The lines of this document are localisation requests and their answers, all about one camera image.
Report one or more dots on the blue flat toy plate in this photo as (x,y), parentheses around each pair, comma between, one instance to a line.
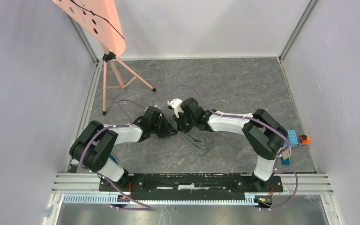
(285,161)

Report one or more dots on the blue toy brick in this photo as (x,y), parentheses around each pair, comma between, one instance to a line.
(293,138)

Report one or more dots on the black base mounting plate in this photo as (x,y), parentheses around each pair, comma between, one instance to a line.
(197,186)

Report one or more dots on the orange toy piece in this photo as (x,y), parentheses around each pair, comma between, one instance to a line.
(304,139)

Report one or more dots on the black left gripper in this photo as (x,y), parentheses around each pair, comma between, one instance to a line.
(168,130)

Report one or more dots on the pink music stand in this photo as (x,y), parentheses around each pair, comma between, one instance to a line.
(101,20)

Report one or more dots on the white toy piece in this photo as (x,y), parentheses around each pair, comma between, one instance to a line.
(286,154)

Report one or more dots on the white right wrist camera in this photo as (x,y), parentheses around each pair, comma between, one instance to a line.
(175,104)

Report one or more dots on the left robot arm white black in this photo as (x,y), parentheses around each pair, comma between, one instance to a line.
(92,149)

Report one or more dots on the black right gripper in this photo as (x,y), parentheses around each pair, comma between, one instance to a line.
(178,121)

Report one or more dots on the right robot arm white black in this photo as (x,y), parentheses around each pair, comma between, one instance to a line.
(264,133)

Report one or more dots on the grey cloth napkin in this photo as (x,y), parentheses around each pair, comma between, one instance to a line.
(197,140)

